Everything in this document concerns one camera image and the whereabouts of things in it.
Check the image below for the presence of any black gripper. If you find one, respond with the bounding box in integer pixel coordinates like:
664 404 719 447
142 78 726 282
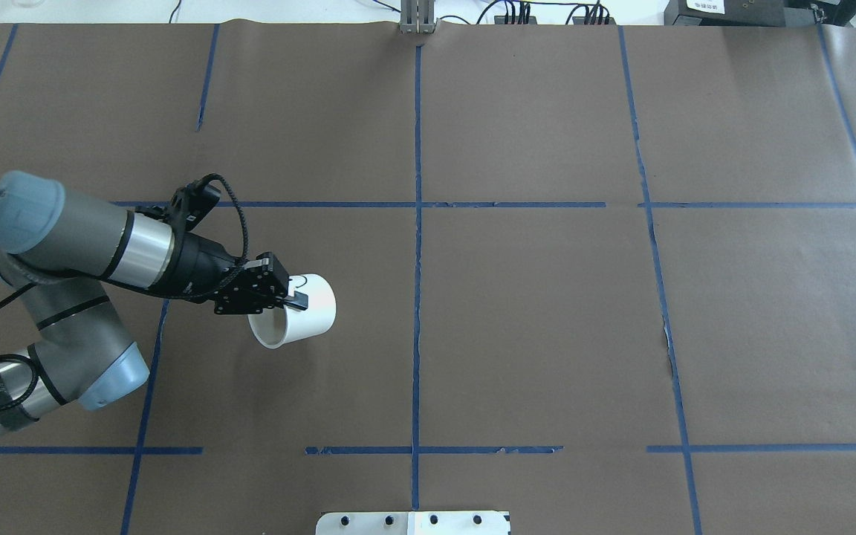
153 233 309 315

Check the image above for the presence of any white smiley mug black handle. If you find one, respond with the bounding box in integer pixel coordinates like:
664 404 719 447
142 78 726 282
247 274 337 349

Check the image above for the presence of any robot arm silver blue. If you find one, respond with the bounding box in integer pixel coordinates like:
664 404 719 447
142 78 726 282
0 172 313 437

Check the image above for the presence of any black power strip left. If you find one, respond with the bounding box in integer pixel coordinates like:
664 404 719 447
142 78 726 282
486 1 536 26

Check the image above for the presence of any black power strip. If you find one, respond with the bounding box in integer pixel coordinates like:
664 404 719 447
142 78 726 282
565 1 616 26
486 1 536 26

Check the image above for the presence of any black power strip right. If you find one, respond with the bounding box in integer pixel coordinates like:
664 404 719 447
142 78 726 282
565 1 616 26

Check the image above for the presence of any black box with label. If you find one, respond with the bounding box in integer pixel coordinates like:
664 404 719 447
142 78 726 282
663 1 787 27

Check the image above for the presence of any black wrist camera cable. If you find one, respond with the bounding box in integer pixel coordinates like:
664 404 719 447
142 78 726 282
168 173 250 261

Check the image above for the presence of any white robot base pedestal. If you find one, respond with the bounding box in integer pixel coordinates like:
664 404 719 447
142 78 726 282
315 510 512 534

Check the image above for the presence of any grey aluminium frame post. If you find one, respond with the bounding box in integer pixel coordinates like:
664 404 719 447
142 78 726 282
400 0 438 35

